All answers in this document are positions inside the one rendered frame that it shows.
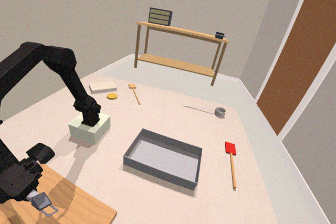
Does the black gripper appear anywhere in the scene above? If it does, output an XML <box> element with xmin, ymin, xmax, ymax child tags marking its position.
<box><xmin>0</xmin><ymin>143</ymin><xmax>55</xmax><ymax>204</ymax></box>

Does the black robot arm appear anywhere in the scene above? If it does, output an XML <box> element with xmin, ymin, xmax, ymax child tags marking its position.
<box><xmin>0</xmin><ymin>41</ymin><xmax>101</xmax><ymax>202</ymax></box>

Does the yellow round disc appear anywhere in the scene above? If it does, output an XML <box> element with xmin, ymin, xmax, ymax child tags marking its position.
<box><xmin>107</xmin><ymin>93</ymin><xmax>118</xmax><ymax>100</ymax></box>

